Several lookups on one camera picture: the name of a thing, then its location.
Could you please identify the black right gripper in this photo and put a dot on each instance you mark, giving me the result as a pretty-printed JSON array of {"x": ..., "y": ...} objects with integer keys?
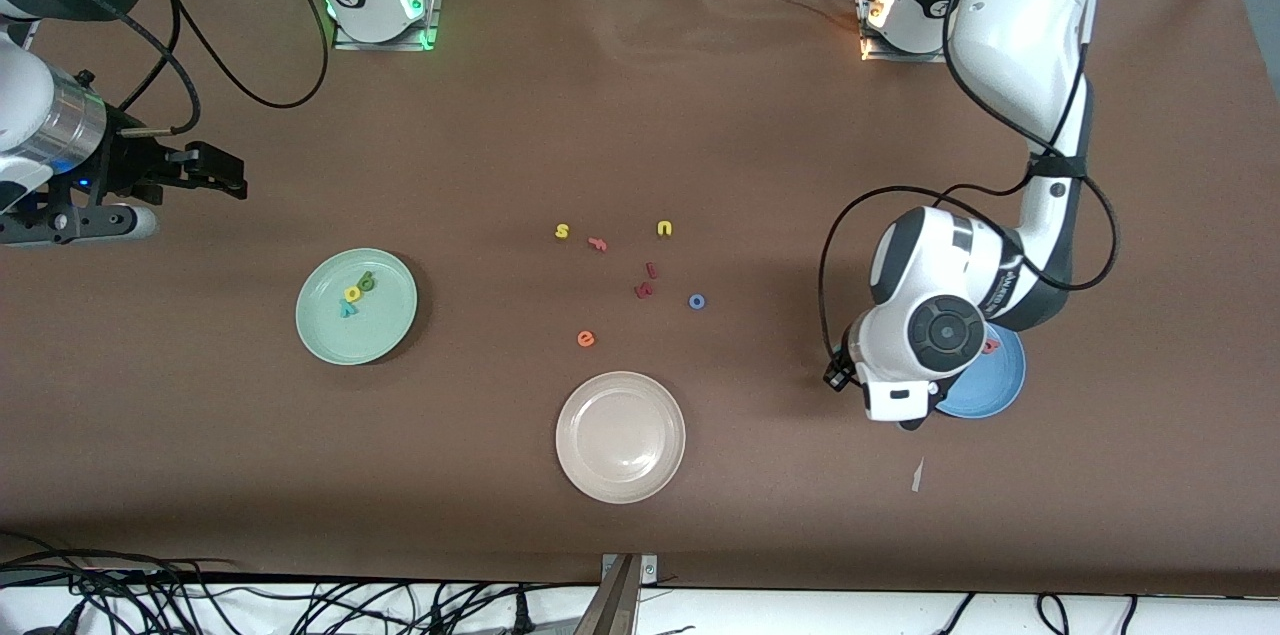
[{"x": 127, "y": 162}]

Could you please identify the beige plate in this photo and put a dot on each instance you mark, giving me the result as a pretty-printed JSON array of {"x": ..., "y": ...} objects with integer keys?
[{"x": 620, "y": 437}]

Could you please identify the metal clamp bracket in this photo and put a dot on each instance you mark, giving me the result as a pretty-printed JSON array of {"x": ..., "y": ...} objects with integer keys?
[{"x": 620, "y": 595}]

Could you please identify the white tape scrap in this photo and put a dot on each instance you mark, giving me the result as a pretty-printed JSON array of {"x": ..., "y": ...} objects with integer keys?
[{"x": 917, "y": 475}]

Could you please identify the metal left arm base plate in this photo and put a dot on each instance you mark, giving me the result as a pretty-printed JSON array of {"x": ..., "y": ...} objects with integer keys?
[{"x": 875, "y": 53}]

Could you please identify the green foam letter b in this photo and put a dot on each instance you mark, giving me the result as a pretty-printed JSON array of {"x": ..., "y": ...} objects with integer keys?
[{"x": 368, "y": 283}]

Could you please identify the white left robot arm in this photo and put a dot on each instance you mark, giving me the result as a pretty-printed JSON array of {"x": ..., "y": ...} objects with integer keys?
[{"x": 1020, "y": 25}]

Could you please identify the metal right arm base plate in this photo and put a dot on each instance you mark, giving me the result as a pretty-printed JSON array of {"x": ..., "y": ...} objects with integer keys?
[{"x": 432, "y": 5}]

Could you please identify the blue plate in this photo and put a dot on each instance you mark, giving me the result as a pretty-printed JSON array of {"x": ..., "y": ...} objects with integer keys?
[{"x": 995, "y": 385}]

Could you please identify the light green plate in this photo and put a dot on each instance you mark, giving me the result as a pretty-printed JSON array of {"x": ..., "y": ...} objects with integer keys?
[{"x": 380, "y": 330}]

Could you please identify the aluminium profile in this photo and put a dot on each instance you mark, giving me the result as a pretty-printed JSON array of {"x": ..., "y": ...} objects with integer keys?
[{"x": 27, "y": 33}]

